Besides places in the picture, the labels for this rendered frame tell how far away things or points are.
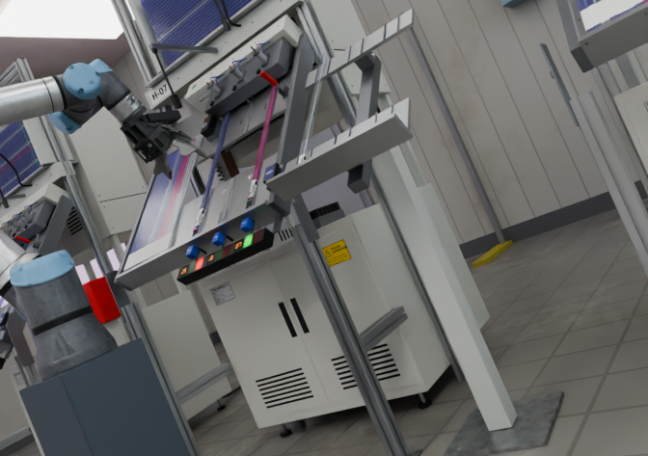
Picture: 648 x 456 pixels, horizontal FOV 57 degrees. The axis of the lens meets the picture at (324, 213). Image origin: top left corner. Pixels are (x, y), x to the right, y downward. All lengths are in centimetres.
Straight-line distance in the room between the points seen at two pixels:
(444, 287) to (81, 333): 79
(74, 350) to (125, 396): 13
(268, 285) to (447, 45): 306
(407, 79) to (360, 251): 317
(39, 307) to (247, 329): 98
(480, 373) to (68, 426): 89
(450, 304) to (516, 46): 322
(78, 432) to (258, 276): 95
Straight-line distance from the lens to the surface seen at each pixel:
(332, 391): 200
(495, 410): 153
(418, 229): 144
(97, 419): 122
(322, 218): 191
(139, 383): 127
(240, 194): 167
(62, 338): 126
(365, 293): 180
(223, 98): 202
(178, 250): 175
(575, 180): 446
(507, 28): 453
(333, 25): 223
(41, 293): 127
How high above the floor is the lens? 59
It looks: 2 degrees up
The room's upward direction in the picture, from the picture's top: 23 degrees counter-clockwise
